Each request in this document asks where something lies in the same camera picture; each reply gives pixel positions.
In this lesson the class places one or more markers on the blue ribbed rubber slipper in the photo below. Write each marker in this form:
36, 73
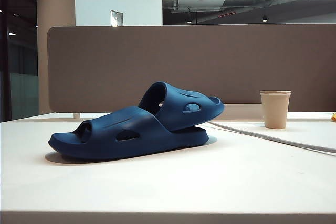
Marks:
105, 145
178, 108

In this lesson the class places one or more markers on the brown desk divider panel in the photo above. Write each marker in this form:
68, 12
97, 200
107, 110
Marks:
131, 64

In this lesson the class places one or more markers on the red led sign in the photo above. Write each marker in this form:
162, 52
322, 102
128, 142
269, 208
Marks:
226, 15

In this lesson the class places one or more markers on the beige paper cup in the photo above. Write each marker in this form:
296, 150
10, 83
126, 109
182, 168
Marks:
275, 111

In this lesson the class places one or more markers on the black pendant lamp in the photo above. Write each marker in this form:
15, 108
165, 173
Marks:
265, 19

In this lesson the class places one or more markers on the dark framed glass partition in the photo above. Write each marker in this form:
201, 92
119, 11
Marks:
21, 51

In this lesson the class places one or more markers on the white divider bracket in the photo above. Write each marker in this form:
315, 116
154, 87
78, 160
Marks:
76, 115

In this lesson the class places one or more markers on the metal wall switch plate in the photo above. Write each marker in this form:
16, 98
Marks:
117, 18

